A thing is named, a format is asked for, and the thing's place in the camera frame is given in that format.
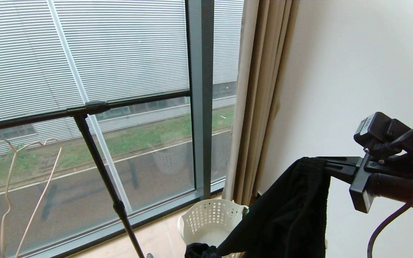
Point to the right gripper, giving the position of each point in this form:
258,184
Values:
393,188

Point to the black garment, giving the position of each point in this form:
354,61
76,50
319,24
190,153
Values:
199,251
281,215

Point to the white laundry basket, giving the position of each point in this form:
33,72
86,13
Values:
206,218

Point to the black clothes rack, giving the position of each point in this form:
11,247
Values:
91,107

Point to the pink clothes hanger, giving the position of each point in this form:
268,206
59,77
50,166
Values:
53,168

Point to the beige curtain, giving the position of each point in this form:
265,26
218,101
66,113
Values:
260,107

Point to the window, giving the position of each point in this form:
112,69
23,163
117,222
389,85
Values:
201,71

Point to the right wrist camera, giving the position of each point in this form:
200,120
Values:
378,129

